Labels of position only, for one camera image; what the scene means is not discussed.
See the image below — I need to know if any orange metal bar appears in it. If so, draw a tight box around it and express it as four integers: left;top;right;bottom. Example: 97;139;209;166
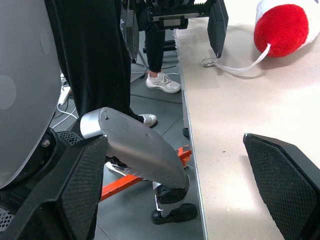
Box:
99;146;193;202

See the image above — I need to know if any white plush toy cord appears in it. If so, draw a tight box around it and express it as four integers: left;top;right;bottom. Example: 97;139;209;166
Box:
214;43;272;80

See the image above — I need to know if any white power strip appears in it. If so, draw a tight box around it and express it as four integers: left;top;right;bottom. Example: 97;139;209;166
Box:
57;87;71;106

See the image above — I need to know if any red and white plush toy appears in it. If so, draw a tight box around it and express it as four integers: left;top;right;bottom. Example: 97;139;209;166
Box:
253;0;320;59

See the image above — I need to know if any black robot hip joint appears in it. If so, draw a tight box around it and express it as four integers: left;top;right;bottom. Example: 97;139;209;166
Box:
0;121;85;232

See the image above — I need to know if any white sneaker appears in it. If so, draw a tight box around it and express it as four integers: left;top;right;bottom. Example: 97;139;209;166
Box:
138;113;158;128
145;70;182;95

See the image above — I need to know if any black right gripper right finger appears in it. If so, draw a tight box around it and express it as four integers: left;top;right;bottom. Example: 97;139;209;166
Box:
243;132;320;240

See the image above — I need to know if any white floor cable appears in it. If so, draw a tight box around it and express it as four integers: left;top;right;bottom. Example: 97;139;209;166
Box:
50;102;79;130

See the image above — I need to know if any person leg in black trousers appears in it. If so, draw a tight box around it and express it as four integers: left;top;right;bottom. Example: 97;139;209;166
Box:
144;21;166;74
44;0;145;124

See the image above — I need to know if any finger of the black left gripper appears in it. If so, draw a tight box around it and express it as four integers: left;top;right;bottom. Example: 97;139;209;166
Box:
206;0;229;59
120;0;140;64

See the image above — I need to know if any silver robot torso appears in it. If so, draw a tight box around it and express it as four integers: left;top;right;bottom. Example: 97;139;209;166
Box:
0;0;63;190

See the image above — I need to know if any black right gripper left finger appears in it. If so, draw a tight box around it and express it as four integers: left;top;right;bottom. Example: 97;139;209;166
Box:
0;135;109;240

